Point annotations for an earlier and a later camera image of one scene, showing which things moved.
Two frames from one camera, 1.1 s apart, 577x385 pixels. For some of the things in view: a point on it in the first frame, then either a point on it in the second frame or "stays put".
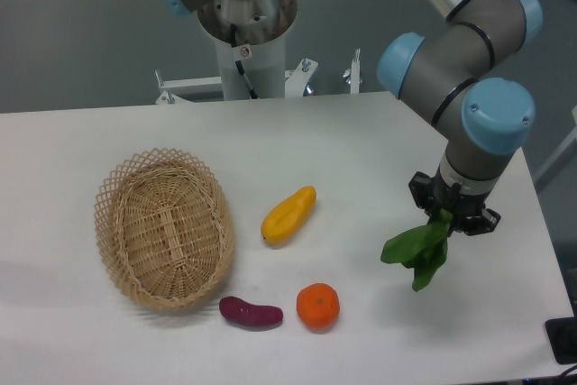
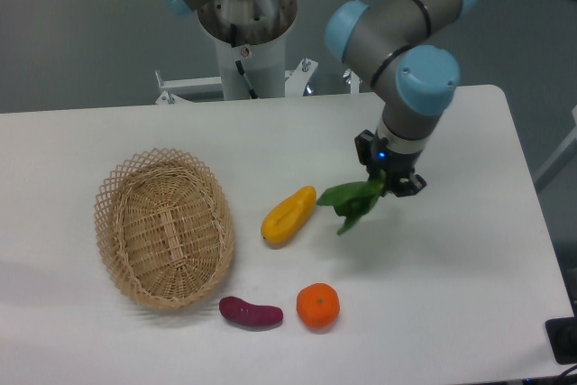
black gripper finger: x=485 y=223 → x=416 y=184
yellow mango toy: x=289 y=215 stays put
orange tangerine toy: x=318 y=305 stays put
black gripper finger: x=420 y=188 → x=363 y=143
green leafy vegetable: x=423 y=249 → x=352 y=200
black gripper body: x=462 y=205 → x=398 y=166
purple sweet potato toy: x=239 y=310 stays put
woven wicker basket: x=164 y=228 stays put
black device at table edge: x=562 y=334 stays put
